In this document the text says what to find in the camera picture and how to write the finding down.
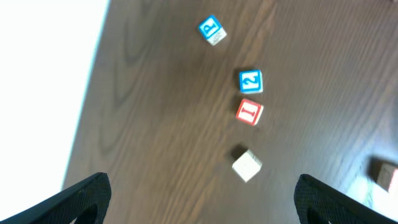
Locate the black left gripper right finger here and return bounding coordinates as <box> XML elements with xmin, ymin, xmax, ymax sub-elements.
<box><xmin>294</xmin><ymin>174</ymin><xmax>397</xmax><ymax>224</ymax></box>

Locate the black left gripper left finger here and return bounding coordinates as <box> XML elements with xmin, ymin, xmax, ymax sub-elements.
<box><xmin>2</xmin><ymin>172</ymin><xmax>111</xmax><ymax>224</ymax></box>

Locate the red letter I block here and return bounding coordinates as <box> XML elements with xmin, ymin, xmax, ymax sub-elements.
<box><xmin>236</xmin><ymin>98</ymin><xmax>264</xmax><ymax>126</ymax></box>

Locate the blue number 2 block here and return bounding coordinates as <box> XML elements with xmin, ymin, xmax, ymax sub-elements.
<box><xmin>239</xmin><ymin>70</ymin><xmax>264</xmax><ymax>94</ymax></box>

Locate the red letter U block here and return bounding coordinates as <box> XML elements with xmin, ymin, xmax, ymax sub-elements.
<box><xmin>377</xmin><ymin>163</ymin><xmax>397</xmax><ymax>194</ymax></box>

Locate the plain picture block red side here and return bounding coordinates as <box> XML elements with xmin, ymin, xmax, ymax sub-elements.
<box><xmin>232</xmin><ymin>149</ymin><xmax>262</xmax><ymax>183</ymax></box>

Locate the blue letter P block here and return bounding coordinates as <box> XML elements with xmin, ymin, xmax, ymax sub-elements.
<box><xmin>198</xmin><ymin>15</ymin><xmax>227</xmax><ymax>46</ymax></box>

